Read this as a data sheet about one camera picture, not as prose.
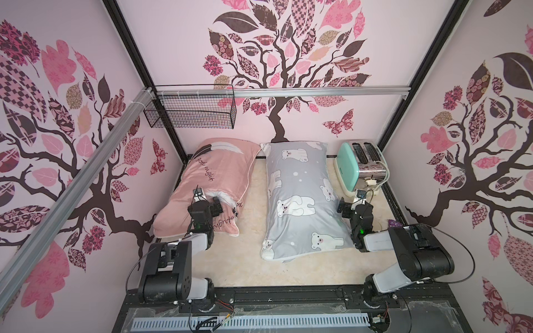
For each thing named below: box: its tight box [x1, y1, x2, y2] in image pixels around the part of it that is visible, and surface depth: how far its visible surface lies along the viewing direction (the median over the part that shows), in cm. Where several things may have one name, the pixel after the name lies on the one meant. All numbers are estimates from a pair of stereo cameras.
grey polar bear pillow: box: [260, 141, 355, 261], surface depth 85 cm
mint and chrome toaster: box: [333, 140, 388, 198], surface depth 99 cm
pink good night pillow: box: [152, 138, 262, 236], surface depth 96 cm
